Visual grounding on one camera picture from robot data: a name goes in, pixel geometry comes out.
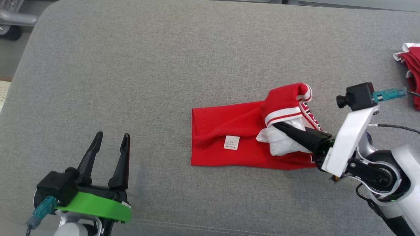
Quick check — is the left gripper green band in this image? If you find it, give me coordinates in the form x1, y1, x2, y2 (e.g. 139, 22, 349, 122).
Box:
55, 131, 133, 224

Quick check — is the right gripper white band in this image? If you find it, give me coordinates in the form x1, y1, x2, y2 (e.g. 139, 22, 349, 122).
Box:
273, 105, 380, 178

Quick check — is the red jersey white trim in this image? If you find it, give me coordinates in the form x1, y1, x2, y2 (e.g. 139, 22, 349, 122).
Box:
191, 82, 332, 170

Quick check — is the red shorts white stripe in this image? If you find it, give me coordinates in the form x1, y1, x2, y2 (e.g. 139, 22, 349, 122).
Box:
393, 42, 420, 111

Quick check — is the beige plastic basket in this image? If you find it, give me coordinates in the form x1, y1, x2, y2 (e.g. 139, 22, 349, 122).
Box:
0, 78, 12, 114

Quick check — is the grey wheeled cart base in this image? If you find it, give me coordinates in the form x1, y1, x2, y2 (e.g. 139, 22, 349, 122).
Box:
0, 0, 39, 42

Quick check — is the left camera cable teal plug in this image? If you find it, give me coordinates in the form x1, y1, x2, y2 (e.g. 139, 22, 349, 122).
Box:
26, 195, 58, 236

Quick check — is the camera cable teal plug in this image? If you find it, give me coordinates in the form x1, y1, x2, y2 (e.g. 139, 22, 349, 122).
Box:
26, 195, 58, 236
372, 88, 420, 103

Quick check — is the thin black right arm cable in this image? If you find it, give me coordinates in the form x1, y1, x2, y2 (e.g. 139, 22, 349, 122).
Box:
367, 123, 420, 135

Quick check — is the right camera cable teal plug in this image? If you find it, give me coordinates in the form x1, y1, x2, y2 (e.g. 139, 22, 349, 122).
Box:
372, 88, 420, 103

